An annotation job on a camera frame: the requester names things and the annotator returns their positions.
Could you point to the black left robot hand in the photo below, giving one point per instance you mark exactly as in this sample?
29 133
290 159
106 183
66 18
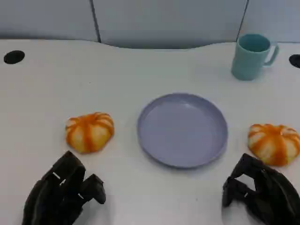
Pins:
61 187

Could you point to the lilac plate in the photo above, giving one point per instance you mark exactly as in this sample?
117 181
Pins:
182 131

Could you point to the orange white toy bread roll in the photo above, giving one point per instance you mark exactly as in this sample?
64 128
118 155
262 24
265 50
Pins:
274 145
90 133

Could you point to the grey partition panel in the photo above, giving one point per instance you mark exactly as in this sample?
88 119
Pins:
168 21
44 18
274 16

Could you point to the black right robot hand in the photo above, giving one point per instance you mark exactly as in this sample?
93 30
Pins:
274 199

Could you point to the pale green mug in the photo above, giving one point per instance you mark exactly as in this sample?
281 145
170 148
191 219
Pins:
248 63

